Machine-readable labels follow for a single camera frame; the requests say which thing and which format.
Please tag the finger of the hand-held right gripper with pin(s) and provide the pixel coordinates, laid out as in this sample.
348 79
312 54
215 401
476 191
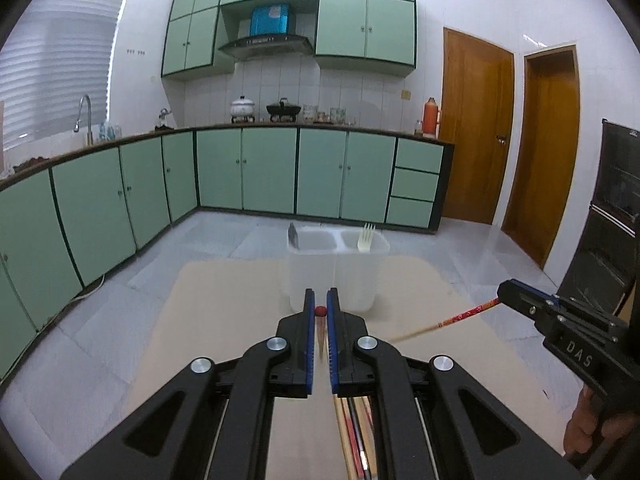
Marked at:
525 302

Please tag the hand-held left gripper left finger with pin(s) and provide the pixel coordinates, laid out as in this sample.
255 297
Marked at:
310 350

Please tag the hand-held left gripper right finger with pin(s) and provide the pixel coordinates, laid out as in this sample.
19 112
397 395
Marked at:
334 355

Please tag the white two-compartment utensil holder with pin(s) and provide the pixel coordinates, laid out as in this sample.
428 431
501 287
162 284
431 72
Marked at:
310 270

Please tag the dark red-tipped chopstick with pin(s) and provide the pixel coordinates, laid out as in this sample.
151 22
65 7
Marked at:
359 440

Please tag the person's right hand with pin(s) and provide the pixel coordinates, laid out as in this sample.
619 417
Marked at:
580 425

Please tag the plastic knife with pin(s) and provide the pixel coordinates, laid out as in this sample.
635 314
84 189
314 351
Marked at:
293 236

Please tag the black cabinet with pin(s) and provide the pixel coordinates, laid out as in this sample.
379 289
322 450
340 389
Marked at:
610 220

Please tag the cream plastic fork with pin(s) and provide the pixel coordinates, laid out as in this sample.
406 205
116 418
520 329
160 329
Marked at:
366 237

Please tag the plain wooden door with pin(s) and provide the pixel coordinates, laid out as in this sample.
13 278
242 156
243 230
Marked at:
542 160

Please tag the green drawer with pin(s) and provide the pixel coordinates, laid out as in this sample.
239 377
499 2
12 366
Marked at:
415 185
411 212
419 154

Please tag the green base cabinets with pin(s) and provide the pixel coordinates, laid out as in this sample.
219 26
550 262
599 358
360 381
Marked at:
270 170

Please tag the small glass jar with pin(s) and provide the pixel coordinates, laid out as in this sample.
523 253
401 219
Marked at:
418 128

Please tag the orange thermos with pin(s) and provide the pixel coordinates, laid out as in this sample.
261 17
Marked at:
431 117

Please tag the black wok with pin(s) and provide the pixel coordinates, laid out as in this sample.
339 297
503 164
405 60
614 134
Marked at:
283 109

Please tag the white cooking pot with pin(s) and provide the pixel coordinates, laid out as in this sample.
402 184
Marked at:
243 108

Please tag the clear bottles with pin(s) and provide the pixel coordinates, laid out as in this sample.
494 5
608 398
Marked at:
110 132

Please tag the black range hood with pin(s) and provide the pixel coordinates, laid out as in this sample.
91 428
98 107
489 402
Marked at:
265 46

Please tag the chrome faucet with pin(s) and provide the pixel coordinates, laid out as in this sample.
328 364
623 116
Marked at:
88 110

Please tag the blue hood chimney cover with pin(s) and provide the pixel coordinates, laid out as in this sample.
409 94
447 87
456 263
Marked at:
270 19

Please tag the dark cloth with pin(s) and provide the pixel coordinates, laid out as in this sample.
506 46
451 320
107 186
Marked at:
32 164

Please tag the white window blind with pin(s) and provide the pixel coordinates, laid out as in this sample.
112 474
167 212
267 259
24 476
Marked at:
60 60

